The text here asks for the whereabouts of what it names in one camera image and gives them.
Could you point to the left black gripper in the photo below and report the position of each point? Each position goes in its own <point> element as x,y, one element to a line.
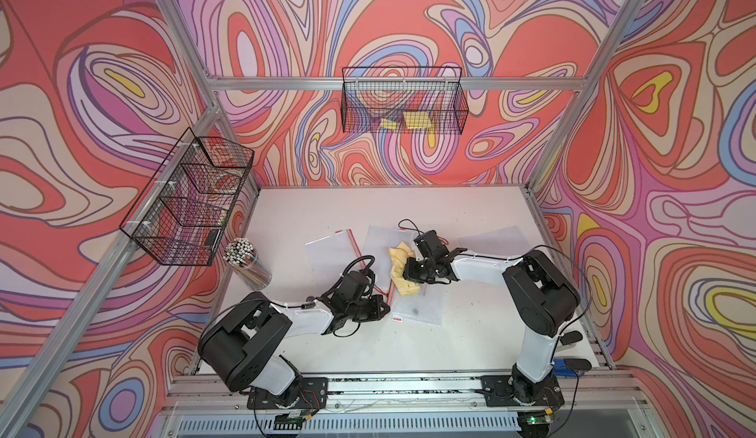
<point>376,301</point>

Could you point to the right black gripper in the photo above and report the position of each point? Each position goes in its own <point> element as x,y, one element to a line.
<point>410,275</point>

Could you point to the yellow microfiber cloth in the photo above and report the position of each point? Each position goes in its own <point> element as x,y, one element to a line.
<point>400,256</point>

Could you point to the clear mesh document bag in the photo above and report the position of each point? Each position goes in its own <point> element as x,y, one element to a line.
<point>507,242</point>
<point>426,306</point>
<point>377,243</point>
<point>329,256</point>

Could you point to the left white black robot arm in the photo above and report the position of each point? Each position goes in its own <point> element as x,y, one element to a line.
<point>241,346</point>

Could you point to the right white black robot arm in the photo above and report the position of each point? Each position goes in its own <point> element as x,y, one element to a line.
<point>544,298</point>

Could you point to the yellow sticky note pad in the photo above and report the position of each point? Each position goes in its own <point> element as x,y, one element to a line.
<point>418,120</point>

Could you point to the small yellow sticky note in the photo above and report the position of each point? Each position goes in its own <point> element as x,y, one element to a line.
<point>388,124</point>

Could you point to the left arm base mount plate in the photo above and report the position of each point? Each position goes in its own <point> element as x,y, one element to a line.
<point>308,393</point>

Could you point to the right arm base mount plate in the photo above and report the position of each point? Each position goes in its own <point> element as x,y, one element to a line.
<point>506,391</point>

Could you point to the blue black handled tool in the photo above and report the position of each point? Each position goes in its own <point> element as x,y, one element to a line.
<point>566,362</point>

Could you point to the black wire basket back wall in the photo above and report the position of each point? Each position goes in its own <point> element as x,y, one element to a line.
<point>370,93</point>

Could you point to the black wire basket wall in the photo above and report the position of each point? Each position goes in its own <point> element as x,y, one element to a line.
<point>180,217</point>
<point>370,93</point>

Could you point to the aluminium front rail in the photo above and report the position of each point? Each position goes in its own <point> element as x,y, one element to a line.
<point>436,391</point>

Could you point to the black wire basket left wall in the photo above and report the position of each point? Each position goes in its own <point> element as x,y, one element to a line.
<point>180,217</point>

